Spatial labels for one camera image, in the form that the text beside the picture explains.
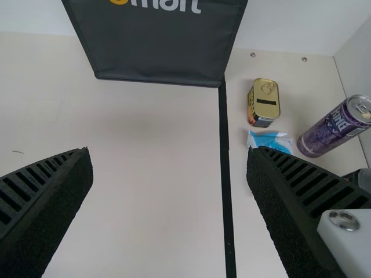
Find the purple can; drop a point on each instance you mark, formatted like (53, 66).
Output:
(333, 127)

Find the black strip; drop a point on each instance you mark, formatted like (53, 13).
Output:
(227, 188)

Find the blue and white wipes pack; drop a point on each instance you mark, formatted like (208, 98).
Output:
(269, 143)

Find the dark grey bag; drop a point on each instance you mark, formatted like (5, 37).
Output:
(156, 40)

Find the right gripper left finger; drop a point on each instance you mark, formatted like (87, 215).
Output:
(43, 202)

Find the gold rectangular tin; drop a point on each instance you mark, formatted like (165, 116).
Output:
(266, 101)

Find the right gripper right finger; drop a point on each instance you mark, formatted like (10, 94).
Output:
(290, 208)

